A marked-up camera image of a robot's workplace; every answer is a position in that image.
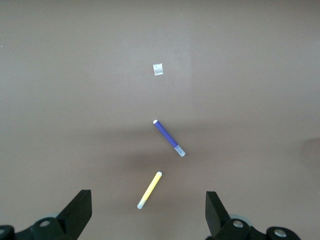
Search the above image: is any yellow marker pen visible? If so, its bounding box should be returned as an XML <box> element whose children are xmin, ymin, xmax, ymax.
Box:
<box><xmin>136</xmin><ymin>171</ymin><xmax>163</xmax><ymax>210</ymax></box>

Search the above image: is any purple marker pen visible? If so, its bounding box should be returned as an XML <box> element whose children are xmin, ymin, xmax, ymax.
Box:
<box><xmin>152</xmin><ymin>119</ymin><xmax>186</xmax><ymax>158</ymax></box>

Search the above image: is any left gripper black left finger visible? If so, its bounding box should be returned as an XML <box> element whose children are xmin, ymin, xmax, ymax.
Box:
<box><xmin>0</xmin><ymin>189</ymin><xmax>93</xmax><ymax>240</ymax></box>

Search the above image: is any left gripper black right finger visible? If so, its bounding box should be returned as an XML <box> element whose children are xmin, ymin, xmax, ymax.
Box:
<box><xmin>205</xmin><ymin>191</ymin><xmax>301</xmax><ymax>240</ymax></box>

